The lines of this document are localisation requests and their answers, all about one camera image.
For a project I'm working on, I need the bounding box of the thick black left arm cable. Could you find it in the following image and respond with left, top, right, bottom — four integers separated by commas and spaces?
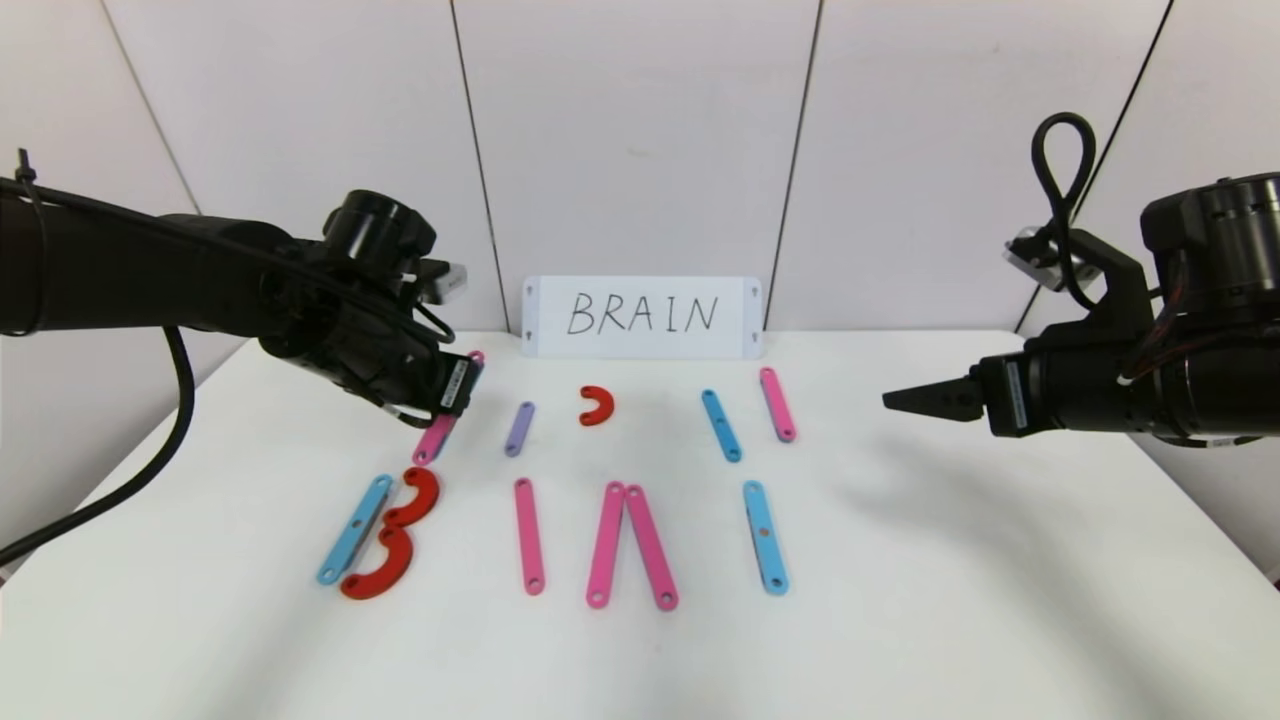
0, 325, 194, 568

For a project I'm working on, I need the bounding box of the blue flat bar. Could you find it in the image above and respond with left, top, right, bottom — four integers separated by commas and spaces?
700, 389, 743, 463
742, 481, 790, 597
317, 475, 394, 586

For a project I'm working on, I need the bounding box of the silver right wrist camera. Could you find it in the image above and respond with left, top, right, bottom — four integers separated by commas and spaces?
1005, 226, 1086, 291

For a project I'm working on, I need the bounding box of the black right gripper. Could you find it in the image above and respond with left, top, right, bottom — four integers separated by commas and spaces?
881, 336, 1164, 439

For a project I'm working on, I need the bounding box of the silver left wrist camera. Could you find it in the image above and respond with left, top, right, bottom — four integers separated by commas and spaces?
415, 260, 469, 304

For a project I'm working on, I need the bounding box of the pink bar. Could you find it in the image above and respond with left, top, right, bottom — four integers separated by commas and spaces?
586, 481, 627, 609
625, 484, 680, 611
513, 478, 547, 597
758, 367, 797, 443
412, 350, 486, 467

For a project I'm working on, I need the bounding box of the black right camera bracket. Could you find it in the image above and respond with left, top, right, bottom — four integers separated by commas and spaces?
1070, 228, 1151, 341

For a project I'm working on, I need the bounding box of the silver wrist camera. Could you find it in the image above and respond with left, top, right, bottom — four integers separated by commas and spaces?
1005, 226, 1086, 291
415, 260, 469, 304

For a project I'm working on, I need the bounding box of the white sign card BRAIN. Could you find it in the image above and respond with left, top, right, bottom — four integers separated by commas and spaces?
522, 277, 763, 360

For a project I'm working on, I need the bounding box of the black right camera cable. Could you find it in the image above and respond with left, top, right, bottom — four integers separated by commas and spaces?
1032, 112, 1098, 311

